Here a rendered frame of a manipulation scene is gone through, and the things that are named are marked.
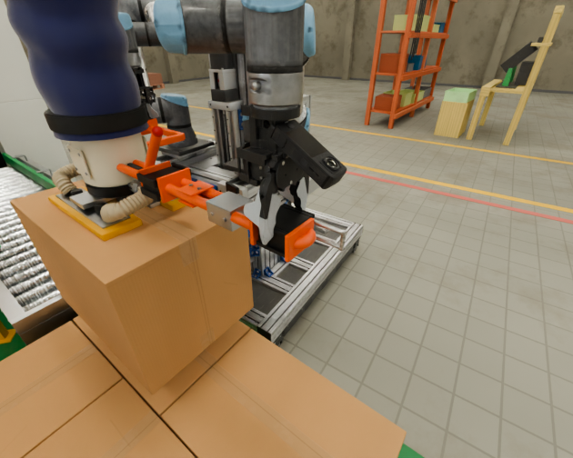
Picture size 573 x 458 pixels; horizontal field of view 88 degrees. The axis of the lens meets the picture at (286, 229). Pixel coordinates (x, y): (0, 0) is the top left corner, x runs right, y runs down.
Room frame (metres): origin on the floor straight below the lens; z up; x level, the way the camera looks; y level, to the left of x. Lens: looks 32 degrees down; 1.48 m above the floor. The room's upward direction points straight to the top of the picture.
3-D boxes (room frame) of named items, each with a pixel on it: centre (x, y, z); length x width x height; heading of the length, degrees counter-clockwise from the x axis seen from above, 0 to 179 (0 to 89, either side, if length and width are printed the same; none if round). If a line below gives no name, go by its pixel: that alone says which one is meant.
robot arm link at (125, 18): (1.18, 0.54, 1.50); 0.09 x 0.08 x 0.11; 21
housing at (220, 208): (0.52, 0.11, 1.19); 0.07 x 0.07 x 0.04; 53
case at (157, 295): (0.78, 0.47, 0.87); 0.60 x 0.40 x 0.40; 53
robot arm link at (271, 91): (0.45, 0.02, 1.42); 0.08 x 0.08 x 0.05
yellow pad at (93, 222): (0.73, 0.54, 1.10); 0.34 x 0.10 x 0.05; 53
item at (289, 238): (0.43, 0.01, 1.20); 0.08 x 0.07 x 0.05; 53
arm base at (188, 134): (1.52, 0.53, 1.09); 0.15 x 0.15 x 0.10
